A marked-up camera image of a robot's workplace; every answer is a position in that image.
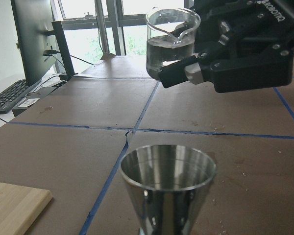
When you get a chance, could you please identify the black desktop box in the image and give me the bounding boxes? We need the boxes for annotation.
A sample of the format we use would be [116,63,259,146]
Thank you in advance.
[11,80,69,118]

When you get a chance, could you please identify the steel jigger measuring cup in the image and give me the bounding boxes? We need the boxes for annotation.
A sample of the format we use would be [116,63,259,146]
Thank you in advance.
[120,144,217,235]

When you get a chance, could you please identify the black keyboard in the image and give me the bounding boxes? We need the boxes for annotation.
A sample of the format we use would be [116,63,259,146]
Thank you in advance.
[0,79,32,114]

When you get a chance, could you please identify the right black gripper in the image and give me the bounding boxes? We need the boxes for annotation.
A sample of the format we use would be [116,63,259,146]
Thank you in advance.
[192,0,294,93]

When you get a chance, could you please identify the black monitor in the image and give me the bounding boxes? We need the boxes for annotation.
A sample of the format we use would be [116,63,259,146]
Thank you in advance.
[11,0,75,86]

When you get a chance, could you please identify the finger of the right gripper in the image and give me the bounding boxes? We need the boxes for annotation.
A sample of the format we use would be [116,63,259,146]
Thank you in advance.
[159,55,203,88]

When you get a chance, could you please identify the small glass beaker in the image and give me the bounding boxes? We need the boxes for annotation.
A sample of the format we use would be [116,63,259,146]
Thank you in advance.
[145,7,201,80]

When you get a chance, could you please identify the bamboo cutting board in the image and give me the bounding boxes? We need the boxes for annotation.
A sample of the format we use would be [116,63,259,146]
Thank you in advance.
[0,182,52,235]

